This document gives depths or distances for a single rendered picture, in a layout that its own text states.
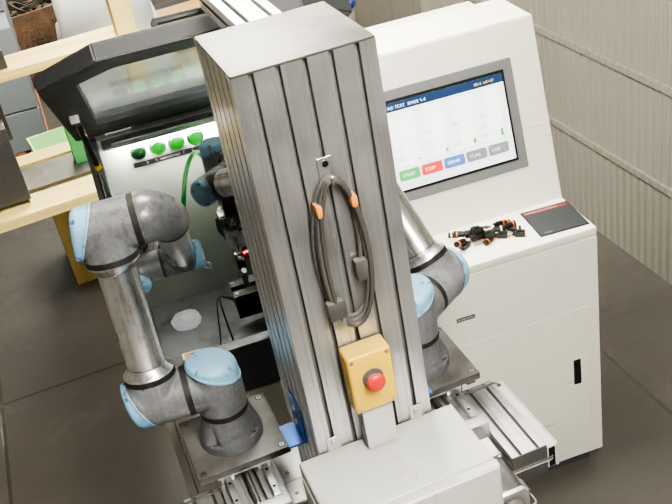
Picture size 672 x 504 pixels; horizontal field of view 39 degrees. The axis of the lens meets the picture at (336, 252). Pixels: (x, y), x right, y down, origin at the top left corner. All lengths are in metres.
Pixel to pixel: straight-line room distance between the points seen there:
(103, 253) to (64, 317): 2.99
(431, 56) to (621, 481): 1.61
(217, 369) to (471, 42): 1.34
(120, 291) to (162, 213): 0.19
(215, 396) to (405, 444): 0.49
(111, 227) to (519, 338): 1.51
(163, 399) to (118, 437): 1.96
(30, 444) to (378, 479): 2.62
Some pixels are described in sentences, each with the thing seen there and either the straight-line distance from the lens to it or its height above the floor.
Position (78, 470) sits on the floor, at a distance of 4.04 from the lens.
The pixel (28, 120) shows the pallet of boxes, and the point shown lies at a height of 0.36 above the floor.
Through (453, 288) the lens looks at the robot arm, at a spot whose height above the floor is 1.21.
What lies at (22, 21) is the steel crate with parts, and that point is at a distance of 8.00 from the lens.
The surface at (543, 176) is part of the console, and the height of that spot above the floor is 1.06.
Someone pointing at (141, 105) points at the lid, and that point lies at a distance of 2.79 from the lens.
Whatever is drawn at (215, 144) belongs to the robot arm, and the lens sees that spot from 2.62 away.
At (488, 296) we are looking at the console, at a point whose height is 0.85.
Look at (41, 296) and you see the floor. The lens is 5.26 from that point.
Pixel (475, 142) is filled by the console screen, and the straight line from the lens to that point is 3.00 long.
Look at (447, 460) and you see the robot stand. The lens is 1.87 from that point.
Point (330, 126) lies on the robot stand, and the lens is 1.59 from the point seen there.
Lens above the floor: 2.54
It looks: 31 degrees down
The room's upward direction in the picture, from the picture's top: 11 degrees counter-clockwise
